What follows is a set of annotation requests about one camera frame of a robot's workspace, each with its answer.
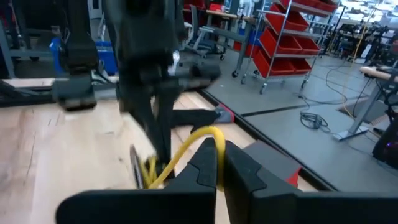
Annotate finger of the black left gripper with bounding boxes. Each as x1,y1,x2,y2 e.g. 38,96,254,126
136,90,175,180
119,93,156,162

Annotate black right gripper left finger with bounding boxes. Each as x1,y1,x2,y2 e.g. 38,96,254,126
55,138,218,224

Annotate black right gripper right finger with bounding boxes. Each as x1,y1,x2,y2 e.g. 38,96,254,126
223,140,398,224

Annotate yellow cord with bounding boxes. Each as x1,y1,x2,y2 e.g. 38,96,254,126
139,126,226,191

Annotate black spool for yellow cord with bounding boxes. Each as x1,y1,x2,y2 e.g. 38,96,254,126
129,144,149,190

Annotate black glove with red cuff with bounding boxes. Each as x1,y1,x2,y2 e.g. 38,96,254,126
170,104,236,133

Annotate blue floor bin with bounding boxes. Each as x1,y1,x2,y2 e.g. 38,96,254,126
49,37,119,76

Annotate red box with dark lid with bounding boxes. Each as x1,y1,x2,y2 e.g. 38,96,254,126
242,140,303,188

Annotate grey office chair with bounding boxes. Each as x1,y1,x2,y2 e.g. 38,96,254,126
183,4,226,62

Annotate grey desk with wooden top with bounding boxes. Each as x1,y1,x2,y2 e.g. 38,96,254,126
205,9,261,78

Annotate black computer tower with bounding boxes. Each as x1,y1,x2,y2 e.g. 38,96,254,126
371,108,398,170

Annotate metal rack with red bins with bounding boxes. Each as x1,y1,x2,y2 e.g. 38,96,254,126
231,0,341,95

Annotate coiled black floor cable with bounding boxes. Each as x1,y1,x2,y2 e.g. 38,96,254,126
299,111,331,130

